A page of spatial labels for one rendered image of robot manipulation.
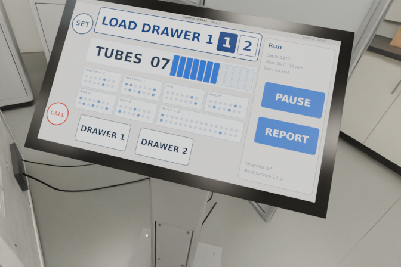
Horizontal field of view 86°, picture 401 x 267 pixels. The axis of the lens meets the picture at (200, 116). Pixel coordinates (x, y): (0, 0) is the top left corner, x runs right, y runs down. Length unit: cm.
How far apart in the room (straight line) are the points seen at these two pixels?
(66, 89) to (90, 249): 108
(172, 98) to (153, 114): 4
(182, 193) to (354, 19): 80
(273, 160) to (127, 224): 117
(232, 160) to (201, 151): 5
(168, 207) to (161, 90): 37
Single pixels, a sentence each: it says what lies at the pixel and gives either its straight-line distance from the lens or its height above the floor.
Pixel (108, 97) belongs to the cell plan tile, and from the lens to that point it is 41.
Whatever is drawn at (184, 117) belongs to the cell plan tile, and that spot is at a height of 105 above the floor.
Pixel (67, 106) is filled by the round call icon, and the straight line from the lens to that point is 45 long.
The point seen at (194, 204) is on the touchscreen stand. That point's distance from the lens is 61.
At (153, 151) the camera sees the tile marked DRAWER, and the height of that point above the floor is 99.
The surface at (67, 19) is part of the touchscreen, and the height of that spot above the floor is 115.
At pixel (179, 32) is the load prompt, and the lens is 41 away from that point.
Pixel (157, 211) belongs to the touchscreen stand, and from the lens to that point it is 68.
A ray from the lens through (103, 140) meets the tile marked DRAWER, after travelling 41.
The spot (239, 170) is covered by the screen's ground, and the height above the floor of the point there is 100.
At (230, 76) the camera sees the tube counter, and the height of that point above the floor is 111.
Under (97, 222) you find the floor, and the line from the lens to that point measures 149.
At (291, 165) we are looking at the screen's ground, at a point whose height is 101.
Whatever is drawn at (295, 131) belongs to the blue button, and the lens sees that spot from 38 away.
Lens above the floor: 126
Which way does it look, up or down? 35 degrees down
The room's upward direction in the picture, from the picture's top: 8 degrees clockwise
